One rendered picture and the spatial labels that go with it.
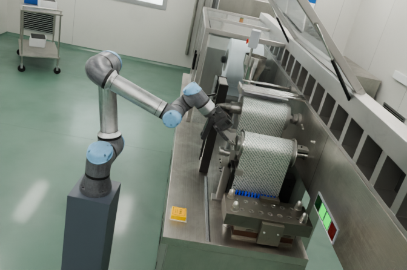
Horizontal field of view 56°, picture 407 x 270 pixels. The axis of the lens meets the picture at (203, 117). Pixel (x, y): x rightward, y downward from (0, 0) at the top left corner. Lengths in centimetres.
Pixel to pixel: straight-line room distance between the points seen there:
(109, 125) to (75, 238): 57
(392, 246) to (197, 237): 84
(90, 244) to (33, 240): 106
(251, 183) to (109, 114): 75
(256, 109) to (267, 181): 37
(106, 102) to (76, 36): 580
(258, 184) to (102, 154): 75
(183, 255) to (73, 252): 59
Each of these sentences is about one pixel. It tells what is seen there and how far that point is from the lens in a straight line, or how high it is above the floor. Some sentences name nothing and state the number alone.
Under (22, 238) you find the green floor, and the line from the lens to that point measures 306.
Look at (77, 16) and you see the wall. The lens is 754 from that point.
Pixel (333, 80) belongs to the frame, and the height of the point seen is 164.
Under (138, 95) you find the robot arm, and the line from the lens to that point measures 165.
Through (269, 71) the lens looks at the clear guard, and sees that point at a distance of 277.
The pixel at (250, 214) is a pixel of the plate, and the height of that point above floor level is 103.
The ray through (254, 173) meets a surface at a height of 114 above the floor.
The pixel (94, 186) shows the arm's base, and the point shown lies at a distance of 188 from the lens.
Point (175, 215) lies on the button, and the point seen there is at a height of 92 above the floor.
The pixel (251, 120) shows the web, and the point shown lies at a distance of 200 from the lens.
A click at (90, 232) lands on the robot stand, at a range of 199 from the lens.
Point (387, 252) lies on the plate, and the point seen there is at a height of 136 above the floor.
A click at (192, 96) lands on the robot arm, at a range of 172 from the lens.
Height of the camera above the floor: 202
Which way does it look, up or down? 22 degrees down
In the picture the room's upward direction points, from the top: 13 degrees clockwise
